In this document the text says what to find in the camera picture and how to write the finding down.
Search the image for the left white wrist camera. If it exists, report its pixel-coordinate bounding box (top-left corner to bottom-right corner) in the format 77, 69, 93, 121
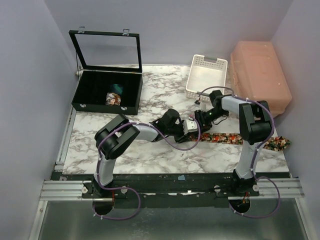
182, 119, 199, 135

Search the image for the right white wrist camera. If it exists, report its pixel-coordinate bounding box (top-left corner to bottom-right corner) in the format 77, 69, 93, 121
194, 100, 207, 112

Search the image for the white plastic basket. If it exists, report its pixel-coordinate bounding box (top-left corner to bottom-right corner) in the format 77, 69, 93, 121
185, 54, 228, 102

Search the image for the colourful patterned necktie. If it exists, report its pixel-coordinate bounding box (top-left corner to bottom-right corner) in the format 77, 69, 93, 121
199, 133, 292, 152

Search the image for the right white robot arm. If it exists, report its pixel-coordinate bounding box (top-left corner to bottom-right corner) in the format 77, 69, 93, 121
194, 90, 275, 196

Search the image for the aluminium extrusion rail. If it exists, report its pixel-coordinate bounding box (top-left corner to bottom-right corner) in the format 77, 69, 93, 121
39, 180, 84, 201

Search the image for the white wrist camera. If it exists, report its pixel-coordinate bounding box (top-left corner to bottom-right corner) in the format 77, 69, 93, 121
182, 119, 199, 135
194, 100, 207, 112

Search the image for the black display box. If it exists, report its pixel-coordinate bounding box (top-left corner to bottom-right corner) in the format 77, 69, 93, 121
68, 27, 143, 115

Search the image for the pink plastic storage box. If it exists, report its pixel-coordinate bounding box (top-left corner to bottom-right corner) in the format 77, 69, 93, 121
229, 41, 292, 117

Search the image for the rolled patterned tie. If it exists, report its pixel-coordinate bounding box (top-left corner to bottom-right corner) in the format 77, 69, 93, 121
105, 92, 122, 106

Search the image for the black mounting rail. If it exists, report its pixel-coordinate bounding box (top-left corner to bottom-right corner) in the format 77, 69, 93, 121
49, 172, 300, 214

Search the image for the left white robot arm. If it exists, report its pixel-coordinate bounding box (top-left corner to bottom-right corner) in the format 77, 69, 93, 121
93, 108, 201, 198

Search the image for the rolled teal tie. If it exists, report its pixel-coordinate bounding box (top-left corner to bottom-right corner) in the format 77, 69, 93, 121
110, 84, 124, 95

